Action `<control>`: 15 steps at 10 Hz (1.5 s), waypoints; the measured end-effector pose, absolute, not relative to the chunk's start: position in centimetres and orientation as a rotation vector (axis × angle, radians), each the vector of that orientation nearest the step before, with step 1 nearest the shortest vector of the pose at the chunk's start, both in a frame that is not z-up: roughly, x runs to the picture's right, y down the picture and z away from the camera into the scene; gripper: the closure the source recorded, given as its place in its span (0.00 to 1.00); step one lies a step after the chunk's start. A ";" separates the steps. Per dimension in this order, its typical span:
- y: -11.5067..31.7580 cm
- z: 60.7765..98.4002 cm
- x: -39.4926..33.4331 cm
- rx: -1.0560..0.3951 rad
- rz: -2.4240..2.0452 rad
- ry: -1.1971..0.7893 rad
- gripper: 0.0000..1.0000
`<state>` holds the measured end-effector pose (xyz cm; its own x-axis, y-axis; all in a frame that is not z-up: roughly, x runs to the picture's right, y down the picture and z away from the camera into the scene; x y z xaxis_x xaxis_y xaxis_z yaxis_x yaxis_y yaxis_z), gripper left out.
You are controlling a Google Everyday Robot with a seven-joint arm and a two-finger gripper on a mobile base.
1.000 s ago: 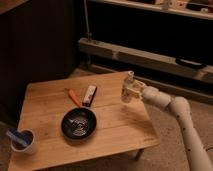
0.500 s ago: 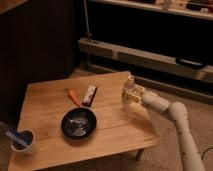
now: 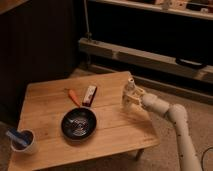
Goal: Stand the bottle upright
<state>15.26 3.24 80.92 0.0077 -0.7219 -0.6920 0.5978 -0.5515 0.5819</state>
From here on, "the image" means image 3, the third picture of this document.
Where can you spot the black frying pan orange handle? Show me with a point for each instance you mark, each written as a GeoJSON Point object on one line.
{"type": "Point", "coordinates": [80, 122]}

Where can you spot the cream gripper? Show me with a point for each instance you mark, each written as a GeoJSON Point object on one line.
{"type": "Point", "coordinates": [135, 96]}

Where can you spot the wooden table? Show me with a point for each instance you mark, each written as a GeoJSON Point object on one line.
{"type": "Point", "coordinates": [108, 130]}

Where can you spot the blue utensil in cup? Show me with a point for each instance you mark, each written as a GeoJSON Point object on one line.
{"type": "Point", "coordinates": [17, 137]}

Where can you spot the black handle on shelf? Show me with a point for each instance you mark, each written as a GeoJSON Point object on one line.
{"type": "Point", "coordinates": [189, 64]}

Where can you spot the metal vertical pole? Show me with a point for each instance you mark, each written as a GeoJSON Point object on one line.
{"type": "Point", "coordinates": [88, 33]}

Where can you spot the grey metal shelf rail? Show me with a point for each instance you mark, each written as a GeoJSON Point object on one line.
{"type": "Point", "coordinates": [144, 59]}

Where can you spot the white bottle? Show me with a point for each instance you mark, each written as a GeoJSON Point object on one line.
{"type": "Point", "coordinates": [130, 85]}

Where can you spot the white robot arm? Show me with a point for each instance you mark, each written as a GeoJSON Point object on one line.
{"type": "Point", "coordinates": [177, 115]}

